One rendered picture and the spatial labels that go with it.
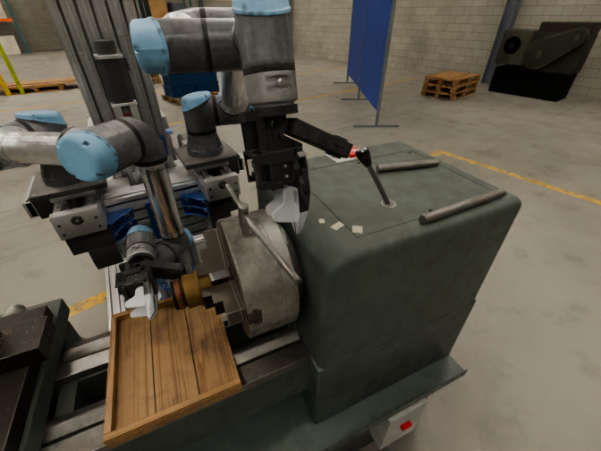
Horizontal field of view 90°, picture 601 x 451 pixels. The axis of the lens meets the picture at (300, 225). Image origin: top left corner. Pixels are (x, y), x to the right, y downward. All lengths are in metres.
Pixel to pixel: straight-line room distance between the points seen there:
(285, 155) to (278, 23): 0.17
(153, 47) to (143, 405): 0.76
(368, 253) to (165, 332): 0.65
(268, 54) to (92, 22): 1.01
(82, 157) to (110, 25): 0.66
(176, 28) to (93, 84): 0.89
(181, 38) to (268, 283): 0.47
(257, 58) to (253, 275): 0.42
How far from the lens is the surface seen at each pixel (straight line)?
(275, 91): 0.45
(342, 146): 0.50
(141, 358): 0.98
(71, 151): 0.86
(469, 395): 2.02
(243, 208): 0.63
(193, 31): 0.55
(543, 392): 2.23
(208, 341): 0.95
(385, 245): 0.65
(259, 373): 0.89
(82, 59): 1.41
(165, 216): 1.04
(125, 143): 0.87
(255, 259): 0.66
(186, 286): 0.77
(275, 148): 0.47
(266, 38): 0.45
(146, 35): 0.55
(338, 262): 0.61
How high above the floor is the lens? 1.64
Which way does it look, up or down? 35 degrees down
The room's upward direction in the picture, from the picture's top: straight up
